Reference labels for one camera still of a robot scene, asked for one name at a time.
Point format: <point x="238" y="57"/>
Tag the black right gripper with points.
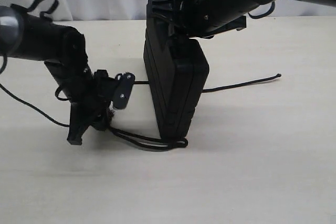
<point x="201" y="18"/>

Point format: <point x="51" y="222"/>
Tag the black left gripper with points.
<point x="90" y="95"/>

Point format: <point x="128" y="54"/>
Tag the black plastic case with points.
<point x="177" y="71"/>

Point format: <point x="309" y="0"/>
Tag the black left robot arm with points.
<point x="63" y="51"/>

